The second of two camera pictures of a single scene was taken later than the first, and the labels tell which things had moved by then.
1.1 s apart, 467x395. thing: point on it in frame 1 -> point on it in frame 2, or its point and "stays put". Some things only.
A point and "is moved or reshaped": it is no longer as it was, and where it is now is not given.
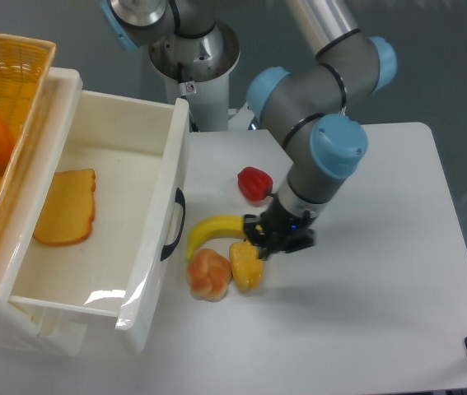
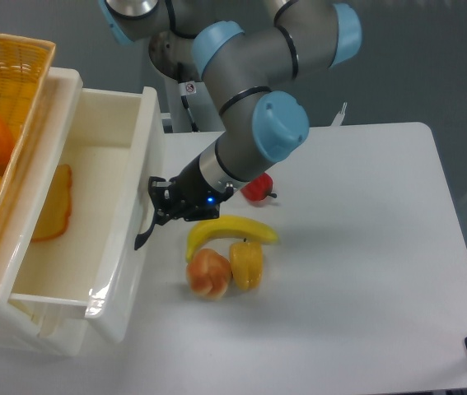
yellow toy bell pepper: x=247 y=267 stays put
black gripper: x=293 y=231 -> x=186 y=196
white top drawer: x=137 y=146 is moved or reshaped
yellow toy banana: x=214 y=227 stays put
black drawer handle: x=179 y=198 -> x=143 y=239
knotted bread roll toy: x=208 y=274 stays put
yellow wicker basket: x=7 y=78 stays put
